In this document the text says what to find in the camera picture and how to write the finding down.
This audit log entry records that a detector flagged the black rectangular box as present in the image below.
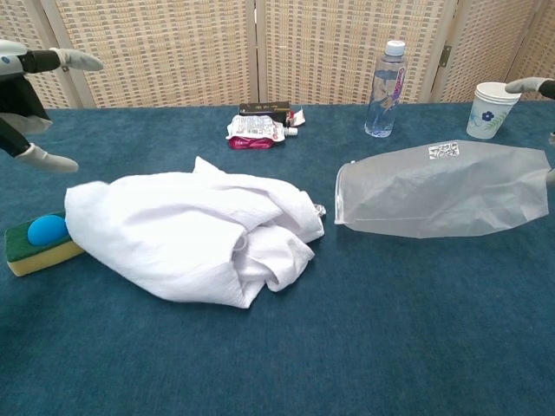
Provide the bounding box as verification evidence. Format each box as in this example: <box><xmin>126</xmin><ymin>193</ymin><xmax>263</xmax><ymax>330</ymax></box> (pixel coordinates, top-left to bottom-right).
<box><xmin>238</xmin><ymin>101</ymin><xmax>292</xmax><ymax>127</ymax></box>

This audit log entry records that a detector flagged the white translucent plastic zip bag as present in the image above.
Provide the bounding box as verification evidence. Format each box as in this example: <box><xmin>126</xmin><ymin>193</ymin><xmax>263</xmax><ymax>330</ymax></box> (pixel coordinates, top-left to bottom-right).
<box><xmin>334</xmin><ymin>139</ymin><xmax>553</xmax><ymax>239</ymax></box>

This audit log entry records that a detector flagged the white cloth garment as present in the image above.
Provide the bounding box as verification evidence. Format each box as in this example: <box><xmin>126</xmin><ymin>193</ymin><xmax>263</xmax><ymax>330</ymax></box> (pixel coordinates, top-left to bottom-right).
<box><xmin>63</xmin><ymin>155</ymin><xmax>326</xmax><ymax>309</ymax></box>

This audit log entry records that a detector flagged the woven folding screen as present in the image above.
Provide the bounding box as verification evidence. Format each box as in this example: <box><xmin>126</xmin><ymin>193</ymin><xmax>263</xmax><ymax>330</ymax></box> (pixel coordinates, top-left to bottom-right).
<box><xmin>0</xmin><ymin>0</ymin><xmax>555</xmax><ymax>110</ymax></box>

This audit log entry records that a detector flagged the green and yellow sponge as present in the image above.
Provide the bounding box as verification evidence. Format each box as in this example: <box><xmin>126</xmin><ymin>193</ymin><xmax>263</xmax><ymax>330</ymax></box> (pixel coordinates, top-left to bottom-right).
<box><xmin>3</xmin><ymin>210</ymin><xmax>87</xmax><ymax>277</ymax></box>

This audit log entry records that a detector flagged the white and red drink pouch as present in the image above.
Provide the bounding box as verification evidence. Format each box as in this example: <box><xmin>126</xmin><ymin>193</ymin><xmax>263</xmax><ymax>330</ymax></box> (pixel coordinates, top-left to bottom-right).
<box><xmin>225</xmin><ymin>114</ymin><xmax>300</xmax><ymax>152</ymax></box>

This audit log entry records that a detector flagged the blue table cover cloth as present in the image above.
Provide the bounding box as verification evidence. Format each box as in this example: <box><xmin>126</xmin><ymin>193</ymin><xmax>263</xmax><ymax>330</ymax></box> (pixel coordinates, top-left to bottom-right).
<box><xmin>0</xmin><ymin>100</ymin><xmax>555</xmax><ymax>416</ymax></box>

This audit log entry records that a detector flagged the flower print paper cup stack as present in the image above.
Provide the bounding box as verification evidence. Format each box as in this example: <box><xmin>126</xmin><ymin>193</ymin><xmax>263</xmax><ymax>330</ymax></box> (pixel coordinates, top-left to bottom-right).
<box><xmin>466</xmin><ymin>81</ymin><xmax>522</xmax><ymax>140</ymax></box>

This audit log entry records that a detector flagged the blue rubber ball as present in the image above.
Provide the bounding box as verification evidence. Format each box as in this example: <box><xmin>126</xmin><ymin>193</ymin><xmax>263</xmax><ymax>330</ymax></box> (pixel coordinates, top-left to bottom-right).
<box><xmin>27</xmin><ymin>215</ymin><xmax>70</xmax><ymax>249</ymax></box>

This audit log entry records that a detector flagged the clear plastic water bottle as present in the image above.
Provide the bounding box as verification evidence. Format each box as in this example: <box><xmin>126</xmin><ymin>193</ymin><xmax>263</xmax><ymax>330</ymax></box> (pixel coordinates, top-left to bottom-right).
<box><xmin>363</xmin><ymin>40</ymin><xmax>408</xmax><ymax>138</ymax></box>

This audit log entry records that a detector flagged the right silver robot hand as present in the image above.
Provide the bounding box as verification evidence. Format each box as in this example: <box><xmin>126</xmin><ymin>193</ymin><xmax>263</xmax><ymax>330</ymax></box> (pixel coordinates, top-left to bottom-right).
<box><xmin>505</xmin><ymin>76</ymin><xmax>555</xmax><ymax>188</ymax></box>

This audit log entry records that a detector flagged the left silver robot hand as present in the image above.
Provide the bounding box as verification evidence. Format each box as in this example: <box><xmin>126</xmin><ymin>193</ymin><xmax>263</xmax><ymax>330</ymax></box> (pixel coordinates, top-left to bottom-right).
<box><xmin>0</xmin><ymin>39</ymin><xmax>105</xmax><ymax>174</ymax></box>

